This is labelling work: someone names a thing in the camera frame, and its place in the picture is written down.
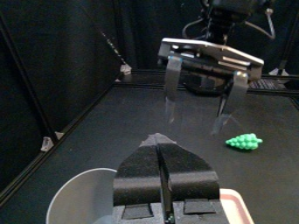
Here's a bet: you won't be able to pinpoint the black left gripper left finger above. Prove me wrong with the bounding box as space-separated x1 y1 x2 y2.
112 133 164 224

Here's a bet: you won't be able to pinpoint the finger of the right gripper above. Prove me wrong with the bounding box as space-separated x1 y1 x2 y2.
163 55 184 125
211 70 250 136

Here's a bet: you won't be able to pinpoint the white frame corner bracket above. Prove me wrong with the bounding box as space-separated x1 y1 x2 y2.
268 59 292 77
40 130 65 152
119 63 133 76

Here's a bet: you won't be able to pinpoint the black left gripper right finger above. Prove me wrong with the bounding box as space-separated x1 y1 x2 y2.
156 134 231 224

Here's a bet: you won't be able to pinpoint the black cloth backdrop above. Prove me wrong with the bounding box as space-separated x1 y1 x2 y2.
0 0 299 192

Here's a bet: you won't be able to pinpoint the green toy grapes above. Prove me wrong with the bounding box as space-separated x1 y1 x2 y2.
224 132 264 151

